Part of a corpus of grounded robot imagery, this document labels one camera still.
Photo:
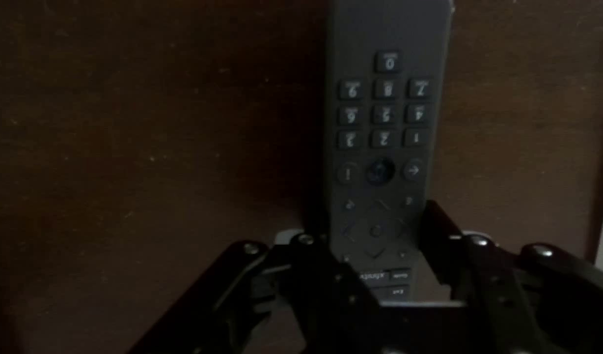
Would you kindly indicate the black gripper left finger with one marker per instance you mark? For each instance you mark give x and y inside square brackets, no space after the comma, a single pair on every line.
[301,295]

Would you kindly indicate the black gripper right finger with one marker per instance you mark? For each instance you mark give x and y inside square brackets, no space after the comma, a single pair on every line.
[529,301]

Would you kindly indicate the grey remote control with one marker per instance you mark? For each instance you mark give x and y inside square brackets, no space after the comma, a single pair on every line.
[386,110]

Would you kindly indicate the dark wooden side table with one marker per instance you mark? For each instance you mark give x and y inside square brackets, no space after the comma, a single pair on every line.
[150,129]

